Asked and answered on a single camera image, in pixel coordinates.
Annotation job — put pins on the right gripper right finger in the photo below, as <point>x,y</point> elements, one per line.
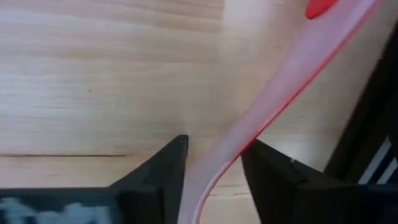
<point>273,180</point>

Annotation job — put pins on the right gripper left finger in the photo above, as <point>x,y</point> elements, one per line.
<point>161,174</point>

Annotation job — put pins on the black metal table frame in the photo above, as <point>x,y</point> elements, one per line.
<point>373,124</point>

